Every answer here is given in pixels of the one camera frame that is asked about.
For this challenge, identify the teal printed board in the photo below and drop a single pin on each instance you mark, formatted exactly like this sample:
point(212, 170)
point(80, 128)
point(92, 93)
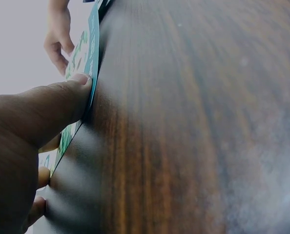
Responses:
point(90, 51)

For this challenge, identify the person's left hand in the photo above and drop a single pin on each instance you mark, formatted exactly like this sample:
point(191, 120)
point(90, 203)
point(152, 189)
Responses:
point(10, 146)

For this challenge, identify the person's right fingers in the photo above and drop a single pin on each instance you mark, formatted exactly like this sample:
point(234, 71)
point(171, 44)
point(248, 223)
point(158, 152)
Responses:
point(59, 59)

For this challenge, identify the person's right hand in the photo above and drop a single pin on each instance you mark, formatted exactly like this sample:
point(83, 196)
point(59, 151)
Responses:
point(58, 29)

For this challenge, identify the person's left thumb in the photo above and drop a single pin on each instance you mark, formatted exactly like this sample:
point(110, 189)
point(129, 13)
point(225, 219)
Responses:
point(59, 102)

